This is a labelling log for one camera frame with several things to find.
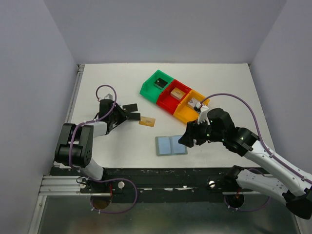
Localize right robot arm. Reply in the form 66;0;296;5
178;108;312;219

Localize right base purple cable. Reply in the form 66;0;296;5
224;195;271;213

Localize black card in green bin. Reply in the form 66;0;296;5
154;78;168;89

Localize blue card sleeve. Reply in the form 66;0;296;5
157;136;186;155

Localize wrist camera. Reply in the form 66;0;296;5
194;102;210;124
100;93;114;100

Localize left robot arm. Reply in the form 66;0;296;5
54;99;128;193

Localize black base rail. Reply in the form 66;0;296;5
50;167;269;204

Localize tan card in red bin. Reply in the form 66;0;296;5
170;88;185;100

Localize aluminium side rail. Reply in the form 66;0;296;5
39;64;85;196

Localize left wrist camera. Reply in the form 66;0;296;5
100;93;114;100

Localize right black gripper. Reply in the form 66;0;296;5
178;116;225;147

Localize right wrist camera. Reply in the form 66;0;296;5
194;102;210;124

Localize grey-green card holder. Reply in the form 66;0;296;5
155;135;189;156

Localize yellow plastic bin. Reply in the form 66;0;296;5
174;90;205;124

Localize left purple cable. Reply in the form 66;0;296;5
68;84;138;215

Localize black credit card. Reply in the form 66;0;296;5
127;112;141;121
122;103;138;113

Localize tan gold credit card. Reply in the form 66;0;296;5
139;116;156;127

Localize green plastic bin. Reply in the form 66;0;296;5
139;70;174;103

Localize red plastic bin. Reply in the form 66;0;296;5
156;79;191;115

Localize white card in yellow bin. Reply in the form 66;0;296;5
187;97;201;109

